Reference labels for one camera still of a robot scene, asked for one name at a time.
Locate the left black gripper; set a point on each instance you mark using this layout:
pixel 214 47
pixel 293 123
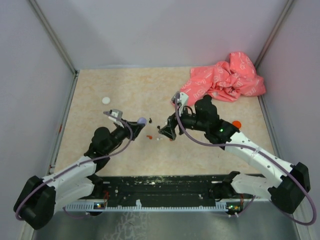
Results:
pixel 135 128

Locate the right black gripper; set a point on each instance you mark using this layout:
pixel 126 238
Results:
pixel 169 130

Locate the white charging case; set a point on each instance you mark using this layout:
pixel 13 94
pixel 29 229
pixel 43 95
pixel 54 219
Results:
pixel 106 100

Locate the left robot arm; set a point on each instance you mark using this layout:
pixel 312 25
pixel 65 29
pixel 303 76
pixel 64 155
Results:
pixel 42 197

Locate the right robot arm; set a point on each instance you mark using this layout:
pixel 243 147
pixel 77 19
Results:
pixel 283 183

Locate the orange charging case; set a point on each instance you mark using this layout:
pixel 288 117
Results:
pixel 237 124

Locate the pink patterned cloth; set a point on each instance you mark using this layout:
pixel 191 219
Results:
pixel 225 81

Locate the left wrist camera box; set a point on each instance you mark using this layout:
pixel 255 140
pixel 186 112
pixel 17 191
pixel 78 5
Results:
pixel 114 115

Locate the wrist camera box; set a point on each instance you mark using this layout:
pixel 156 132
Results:
pixel 180 98
pixel 114 115

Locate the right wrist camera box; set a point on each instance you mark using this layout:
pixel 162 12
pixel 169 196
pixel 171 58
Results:
pixel 180 98

